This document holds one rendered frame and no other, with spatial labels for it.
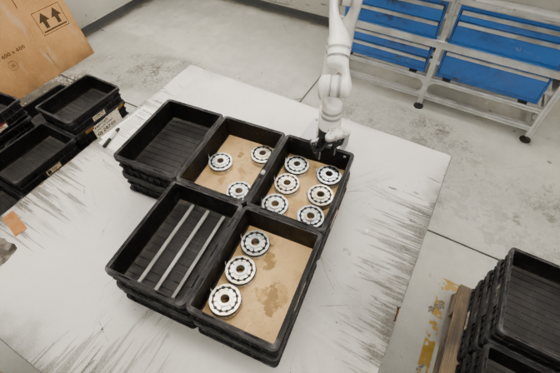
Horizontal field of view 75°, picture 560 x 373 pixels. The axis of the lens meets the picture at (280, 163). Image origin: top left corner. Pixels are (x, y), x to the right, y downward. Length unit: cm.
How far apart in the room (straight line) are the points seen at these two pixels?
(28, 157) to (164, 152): 116
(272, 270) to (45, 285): 85
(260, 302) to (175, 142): 83
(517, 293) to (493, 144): 157
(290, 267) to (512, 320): 96
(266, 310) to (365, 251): 49
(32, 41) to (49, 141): 144
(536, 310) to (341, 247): 85
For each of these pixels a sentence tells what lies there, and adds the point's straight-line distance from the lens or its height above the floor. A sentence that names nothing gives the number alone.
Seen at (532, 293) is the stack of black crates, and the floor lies 49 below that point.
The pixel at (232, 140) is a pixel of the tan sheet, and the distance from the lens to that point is 169.
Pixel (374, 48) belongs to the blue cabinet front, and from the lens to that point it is 320.
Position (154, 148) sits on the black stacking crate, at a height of 83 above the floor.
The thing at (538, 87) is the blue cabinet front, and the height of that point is 46.
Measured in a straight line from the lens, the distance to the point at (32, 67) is 396.
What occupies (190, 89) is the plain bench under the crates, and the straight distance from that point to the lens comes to 224.
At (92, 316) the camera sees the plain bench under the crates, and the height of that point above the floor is 70.
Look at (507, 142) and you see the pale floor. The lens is 333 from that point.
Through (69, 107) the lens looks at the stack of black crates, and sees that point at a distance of 273.
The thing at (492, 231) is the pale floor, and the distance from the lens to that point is 271.
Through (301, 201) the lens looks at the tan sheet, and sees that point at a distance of 146.
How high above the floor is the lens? 202
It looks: 49 degrees down
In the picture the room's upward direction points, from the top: straight up
